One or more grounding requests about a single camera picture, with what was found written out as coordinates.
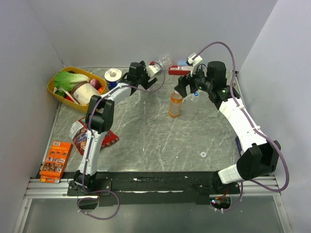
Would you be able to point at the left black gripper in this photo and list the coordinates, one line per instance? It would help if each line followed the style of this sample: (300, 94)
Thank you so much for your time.
(146, 84)

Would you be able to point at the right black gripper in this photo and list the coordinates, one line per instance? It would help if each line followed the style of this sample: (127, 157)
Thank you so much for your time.
(183, 81)

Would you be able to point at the orange juice bottle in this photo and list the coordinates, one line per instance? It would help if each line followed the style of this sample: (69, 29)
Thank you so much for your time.
(175, 104)

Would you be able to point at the crushed clear plastic bottle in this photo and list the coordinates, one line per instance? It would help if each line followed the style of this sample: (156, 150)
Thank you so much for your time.
(165, 62)

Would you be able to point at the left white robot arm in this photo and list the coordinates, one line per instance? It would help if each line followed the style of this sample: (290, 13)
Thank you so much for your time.
(100, 116)

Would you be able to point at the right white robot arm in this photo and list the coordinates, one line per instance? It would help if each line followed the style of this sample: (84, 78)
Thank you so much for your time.
(259, 157)

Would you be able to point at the red rectangular box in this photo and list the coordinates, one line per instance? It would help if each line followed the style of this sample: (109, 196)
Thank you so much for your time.
(179, 70)

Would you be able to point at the light blue box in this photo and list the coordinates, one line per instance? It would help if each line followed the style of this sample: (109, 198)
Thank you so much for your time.
(182, 63)

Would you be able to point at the blue wrapped toilet paper roll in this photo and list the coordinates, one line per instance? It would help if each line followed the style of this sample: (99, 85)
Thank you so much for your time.
(112, 77)

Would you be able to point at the purple onion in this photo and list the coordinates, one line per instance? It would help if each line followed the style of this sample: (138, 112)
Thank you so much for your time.
(95, 83)

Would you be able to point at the brown and cream jar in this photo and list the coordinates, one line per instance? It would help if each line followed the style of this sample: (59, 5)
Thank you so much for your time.
(83, 92)

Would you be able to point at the white and purple box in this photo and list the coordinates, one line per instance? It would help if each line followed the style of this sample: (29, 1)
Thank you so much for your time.
(238, 144)

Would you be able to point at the green lettuce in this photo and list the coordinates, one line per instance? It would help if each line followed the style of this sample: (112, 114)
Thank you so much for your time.
(67, 81)

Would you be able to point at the red snack bag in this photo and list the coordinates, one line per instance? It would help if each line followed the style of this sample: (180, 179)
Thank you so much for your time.
(78, 134)

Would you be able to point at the orange packet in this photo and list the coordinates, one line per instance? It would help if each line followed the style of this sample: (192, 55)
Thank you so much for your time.
(55, 162)

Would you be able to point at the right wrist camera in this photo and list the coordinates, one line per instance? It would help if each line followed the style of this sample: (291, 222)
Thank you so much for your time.
(194, 61)

